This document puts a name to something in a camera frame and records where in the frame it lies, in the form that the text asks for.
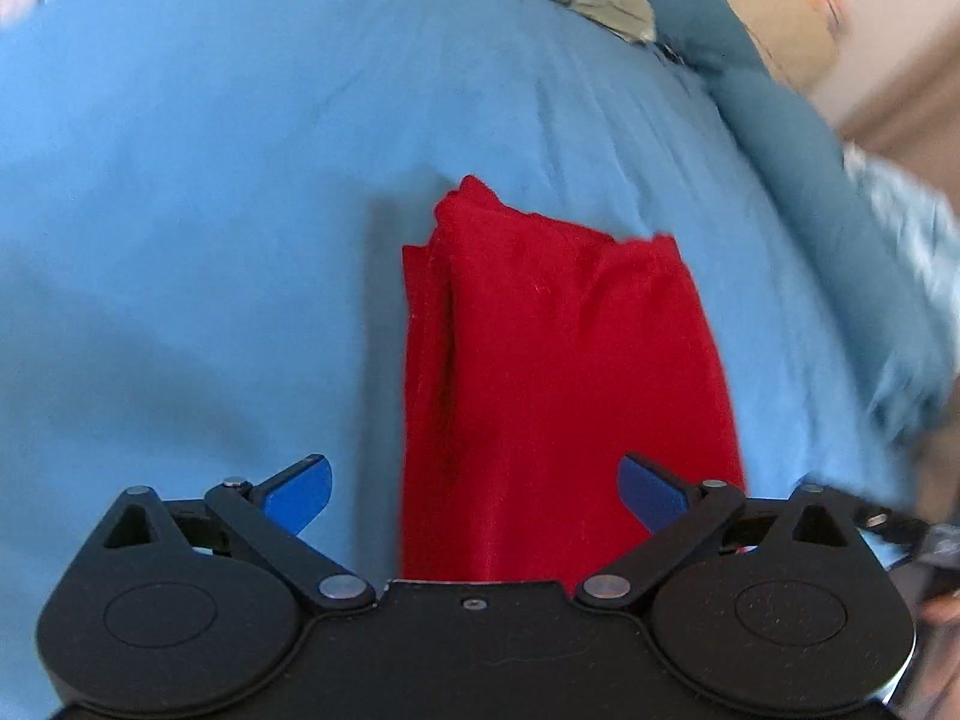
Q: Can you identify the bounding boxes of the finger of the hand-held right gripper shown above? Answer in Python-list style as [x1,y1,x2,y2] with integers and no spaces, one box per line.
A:
[799,475,932,563]

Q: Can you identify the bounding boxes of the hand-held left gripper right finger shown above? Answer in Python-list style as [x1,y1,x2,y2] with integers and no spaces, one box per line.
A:
[574,452,860,613]

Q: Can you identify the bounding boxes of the red knit sweater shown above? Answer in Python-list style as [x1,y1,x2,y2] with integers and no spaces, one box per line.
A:
[400,175,748,587]

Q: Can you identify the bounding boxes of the cream quilted headboard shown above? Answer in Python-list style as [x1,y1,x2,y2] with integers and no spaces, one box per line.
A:
[660,0,847,95]

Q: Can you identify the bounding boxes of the teal pillow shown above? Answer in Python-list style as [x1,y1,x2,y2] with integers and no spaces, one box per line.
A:
[649,0,777,83]

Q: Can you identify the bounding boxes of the blue duvet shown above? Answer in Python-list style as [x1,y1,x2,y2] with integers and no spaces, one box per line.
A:
[705,67,960,460]

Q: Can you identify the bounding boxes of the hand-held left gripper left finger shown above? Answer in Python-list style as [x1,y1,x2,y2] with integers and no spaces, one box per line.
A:
[97,454,376,613]

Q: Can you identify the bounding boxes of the bed with blue sheet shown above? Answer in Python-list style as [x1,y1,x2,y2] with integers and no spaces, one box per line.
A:
[0,0,935,720]

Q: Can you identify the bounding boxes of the pale blue blanket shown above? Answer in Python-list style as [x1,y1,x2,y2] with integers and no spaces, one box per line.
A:
[841,144,960,263]

